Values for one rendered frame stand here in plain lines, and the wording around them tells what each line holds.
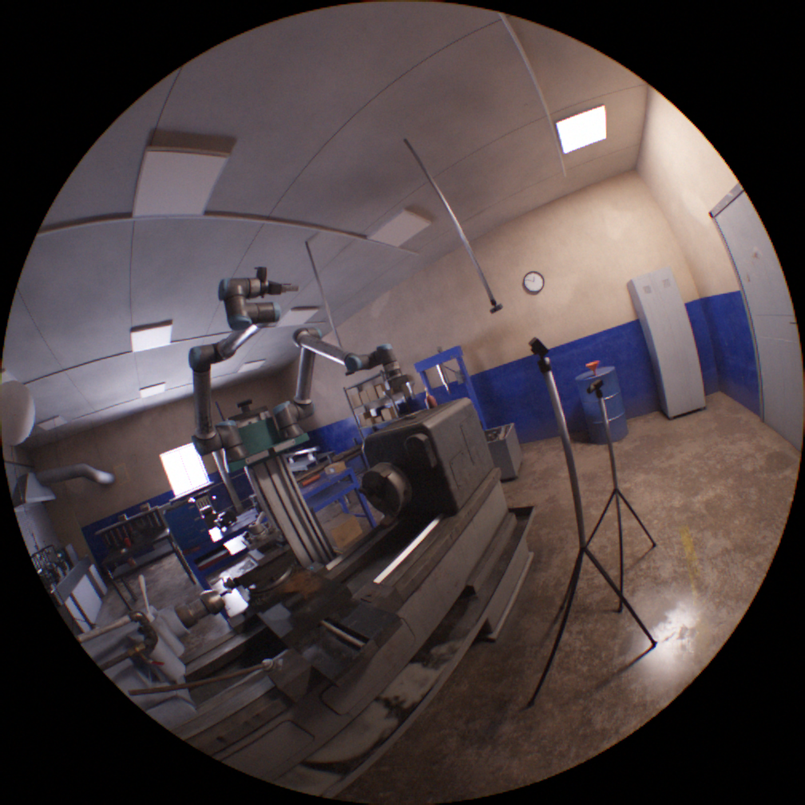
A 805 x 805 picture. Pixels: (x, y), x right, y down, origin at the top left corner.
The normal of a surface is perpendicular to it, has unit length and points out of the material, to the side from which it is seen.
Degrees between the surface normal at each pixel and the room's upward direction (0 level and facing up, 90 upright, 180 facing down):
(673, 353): 90
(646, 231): 90
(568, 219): 90
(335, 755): 0
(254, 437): 90
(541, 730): 0
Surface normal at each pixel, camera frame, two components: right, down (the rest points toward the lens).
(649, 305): -0.58, 0.25
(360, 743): -0.35, -0.94
